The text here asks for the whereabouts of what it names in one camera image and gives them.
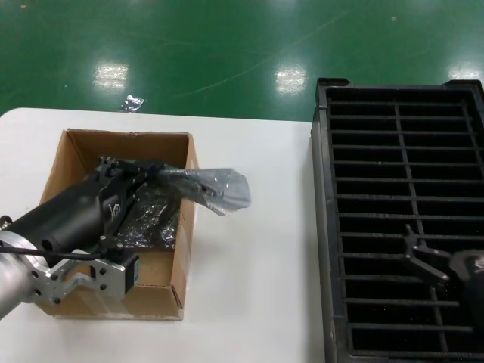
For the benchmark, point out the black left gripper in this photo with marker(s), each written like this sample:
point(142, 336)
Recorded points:
point(72, 219)

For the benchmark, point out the black slotted plastic container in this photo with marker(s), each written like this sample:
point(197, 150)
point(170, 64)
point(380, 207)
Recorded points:
point(321, 189)

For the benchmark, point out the brown cardboard box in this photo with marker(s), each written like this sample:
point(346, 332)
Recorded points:
point(83, 147)

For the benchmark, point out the anti-static bags in box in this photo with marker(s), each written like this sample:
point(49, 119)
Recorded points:
point(151, 223)

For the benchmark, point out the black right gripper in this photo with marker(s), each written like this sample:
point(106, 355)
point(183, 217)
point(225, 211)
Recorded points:
point(470, 276)

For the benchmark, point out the crumpled foil scrap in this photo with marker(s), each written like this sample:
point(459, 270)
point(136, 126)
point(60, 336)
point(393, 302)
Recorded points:
point(133, 104)

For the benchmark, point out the grey antistatic bag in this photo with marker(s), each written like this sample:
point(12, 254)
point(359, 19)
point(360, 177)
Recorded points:
point(234, 193)

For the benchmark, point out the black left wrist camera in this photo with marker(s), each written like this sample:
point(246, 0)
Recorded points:
point(131, 272)

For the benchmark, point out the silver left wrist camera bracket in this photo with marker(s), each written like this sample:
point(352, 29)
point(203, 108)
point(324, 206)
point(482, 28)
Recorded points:
point(109, 280)

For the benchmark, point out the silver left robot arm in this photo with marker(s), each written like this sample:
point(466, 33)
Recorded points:
point(15, 276)

